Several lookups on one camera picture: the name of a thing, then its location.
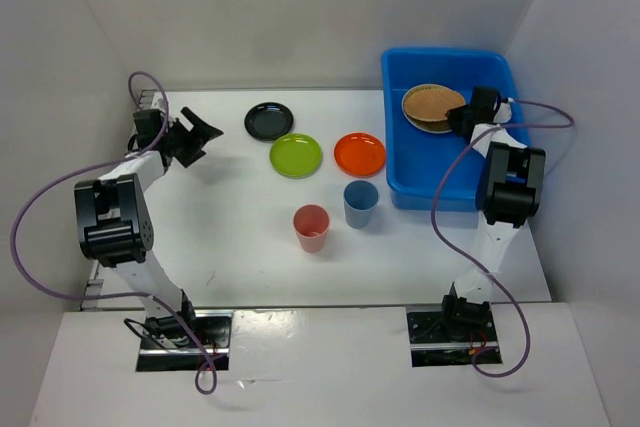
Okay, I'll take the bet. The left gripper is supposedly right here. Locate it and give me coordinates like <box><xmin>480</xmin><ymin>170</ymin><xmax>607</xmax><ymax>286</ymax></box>
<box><xmin>161</xmin><ymin>107</ymin><xmax>223</xmax><ymax>167</ymax></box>

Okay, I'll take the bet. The brown woven bamboo plate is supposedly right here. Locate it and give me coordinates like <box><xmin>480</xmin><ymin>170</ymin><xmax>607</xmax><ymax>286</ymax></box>
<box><xmin>402</xmin><ymin>84</ymin><xmax>466</xmax><ymax>122</ymax></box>

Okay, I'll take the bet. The green-rimmed bamboo woven plate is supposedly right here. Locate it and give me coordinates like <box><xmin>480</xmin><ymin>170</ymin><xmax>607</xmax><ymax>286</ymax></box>
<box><xmin>401</xmin><ymin>104</ymin><xmax>451</xmax><ymax>134</ymax></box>

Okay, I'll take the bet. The black round plate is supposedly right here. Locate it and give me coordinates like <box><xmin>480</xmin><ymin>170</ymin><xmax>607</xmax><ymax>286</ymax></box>
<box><xmin>244</xmin><ymin>102</ymin><xmax>294</xmax><ymax>142</ymax></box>

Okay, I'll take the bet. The green round plate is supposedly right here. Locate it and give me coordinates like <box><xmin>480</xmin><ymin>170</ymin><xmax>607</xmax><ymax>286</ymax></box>
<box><xmin>269</xmin><ymin>133</ymin><xmax>323</xmax><ymax>178</ymax></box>

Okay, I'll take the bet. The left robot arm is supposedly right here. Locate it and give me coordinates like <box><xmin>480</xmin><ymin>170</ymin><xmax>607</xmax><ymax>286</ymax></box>
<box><xmin>74</xmin><ymin>107</ymin><xmax>223</xmax><ymax>348</ymax></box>

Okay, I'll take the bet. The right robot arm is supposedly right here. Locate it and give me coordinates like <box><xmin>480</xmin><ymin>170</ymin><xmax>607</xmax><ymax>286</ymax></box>
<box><xmin>438</xmin><ymin>86</ymin><xmax>546</xmax><ymax>341</ymax></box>

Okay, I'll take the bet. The blue plastic bin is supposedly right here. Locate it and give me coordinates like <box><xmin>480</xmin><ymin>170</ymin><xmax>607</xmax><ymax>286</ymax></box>
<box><xmin>381</xmin><ymin>47</ymin><xmax>518</xmax><ymax>210</ymax></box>

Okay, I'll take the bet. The orange round plate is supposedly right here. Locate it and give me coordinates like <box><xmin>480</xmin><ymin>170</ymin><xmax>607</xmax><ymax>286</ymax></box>
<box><xmin>333</xmin><ymin>132</ymin><xmax>386</xmax><ymax>178</ymax></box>

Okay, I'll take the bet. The blue plastic cup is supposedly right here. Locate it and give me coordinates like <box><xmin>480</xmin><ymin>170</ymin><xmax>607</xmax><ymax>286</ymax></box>
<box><xmin>343</xmin><ymin>180</ymin><xmax>379</xmax><ymax>229</ymax></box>

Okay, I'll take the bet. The pink plastic cup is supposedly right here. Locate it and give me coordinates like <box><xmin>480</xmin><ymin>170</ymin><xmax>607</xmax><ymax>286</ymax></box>
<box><xmin>293</xmin><ymin>204</ymin><xmax>330</xmax><ymax>253</ymax></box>

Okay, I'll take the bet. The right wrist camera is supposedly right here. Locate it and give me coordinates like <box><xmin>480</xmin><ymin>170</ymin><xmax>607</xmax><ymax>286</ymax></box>
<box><xmin>494</xmin><ymin>98</ymin><xmax>512</xmax><ymax>124</ymax></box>

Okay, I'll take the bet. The aluminium table edge rail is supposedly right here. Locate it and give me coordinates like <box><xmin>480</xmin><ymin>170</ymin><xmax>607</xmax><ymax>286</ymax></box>
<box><xmin>79</xmin><ymin>89</ymin><xmax>156</xmax><ymax>312</ymax></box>

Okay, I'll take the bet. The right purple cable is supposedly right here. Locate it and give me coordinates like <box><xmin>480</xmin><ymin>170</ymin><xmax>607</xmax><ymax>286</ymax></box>
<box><xmin>430</xmin><ymin>99</ymin><xmax>575</xmax><ymax>378</ymax></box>

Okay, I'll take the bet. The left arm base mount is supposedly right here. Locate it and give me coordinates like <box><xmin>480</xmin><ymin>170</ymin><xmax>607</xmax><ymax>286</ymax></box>
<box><xmin>123</xmin><ymin>310</ymin><xmax>233</xmax><ymax>372</ymax></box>

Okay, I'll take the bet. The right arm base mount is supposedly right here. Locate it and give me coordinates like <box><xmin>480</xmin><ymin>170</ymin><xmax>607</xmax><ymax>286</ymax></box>
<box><xmin>406</xmin><ymin>308</ymin><xmax>502</xmax><ymax>368</ymax></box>

